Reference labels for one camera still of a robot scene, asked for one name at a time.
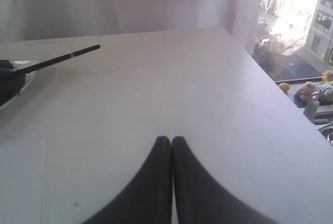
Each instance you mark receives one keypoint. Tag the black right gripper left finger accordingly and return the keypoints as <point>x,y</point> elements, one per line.
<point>148,196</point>

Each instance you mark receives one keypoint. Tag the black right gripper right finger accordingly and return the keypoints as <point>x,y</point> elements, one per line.
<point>200,198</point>

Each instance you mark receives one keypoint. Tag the black paintbrush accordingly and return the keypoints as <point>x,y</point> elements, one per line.
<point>57,60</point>

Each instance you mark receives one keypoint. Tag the orange round toy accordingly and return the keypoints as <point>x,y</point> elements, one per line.
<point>285,87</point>

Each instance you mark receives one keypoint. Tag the grey metal bottle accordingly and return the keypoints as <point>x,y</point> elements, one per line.
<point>312,106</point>

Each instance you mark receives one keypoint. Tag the yellow striped stuffed toy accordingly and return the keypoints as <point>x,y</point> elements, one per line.
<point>325,89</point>

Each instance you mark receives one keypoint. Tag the white square paint plate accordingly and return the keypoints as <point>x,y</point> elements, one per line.
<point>12,88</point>

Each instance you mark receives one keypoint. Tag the grey building outside window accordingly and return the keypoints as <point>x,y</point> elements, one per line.
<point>319,39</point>

